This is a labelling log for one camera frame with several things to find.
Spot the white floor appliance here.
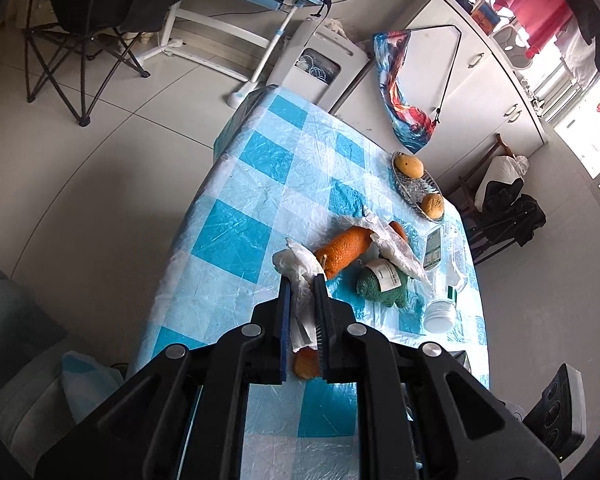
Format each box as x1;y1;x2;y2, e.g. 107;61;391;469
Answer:
267;17;371;111

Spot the clear plastic bottle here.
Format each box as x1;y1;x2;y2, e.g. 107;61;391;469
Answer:
424;222;473;335

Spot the dark wooden chair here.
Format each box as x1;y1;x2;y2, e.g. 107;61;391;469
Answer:
457;132;516;266

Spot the blue box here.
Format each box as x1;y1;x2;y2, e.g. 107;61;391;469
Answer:
470;2;501;36

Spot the round tan fruit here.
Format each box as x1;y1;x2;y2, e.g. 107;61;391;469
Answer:
421;192;446;220

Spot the small grey packet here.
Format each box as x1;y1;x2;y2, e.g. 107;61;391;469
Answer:
423;225;447;271

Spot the yellow mango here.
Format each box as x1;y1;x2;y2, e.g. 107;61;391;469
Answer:
396;154;426;179

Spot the pale blue plastic bag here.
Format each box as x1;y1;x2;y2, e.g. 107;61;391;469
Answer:
60;350;126;423

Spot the white bag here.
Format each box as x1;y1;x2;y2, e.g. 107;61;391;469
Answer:
337;205;433;288

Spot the colourful printed strap bag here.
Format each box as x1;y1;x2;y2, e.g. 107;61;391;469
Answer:
372;22;463;155

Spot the green textured item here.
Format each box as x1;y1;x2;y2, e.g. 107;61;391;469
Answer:
356;259;410;309

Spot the black folding camp chair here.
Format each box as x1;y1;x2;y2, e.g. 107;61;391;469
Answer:
22;0;191;127

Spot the white cabinet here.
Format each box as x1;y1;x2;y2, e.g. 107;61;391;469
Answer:
330;0;548;196

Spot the white tissue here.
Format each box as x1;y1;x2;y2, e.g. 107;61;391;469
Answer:
272;236;326;352

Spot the red hanging garment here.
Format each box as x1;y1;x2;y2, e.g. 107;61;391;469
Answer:
492;0;573;61

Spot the white plastic basket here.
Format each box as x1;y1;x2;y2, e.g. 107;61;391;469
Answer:
492;25;533;68

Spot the blue white checked tablecloth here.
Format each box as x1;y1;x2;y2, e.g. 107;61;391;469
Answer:
127;85;491;480

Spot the window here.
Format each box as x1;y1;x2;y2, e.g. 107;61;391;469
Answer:
550;60;600;176

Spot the black device white rim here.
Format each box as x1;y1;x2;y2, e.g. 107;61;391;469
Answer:
522;364;588;463

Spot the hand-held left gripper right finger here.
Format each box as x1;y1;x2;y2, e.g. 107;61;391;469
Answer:
312;275;563;480

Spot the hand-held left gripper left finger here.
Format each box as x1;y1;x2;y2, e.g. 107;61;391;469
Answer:
35;277;293;480

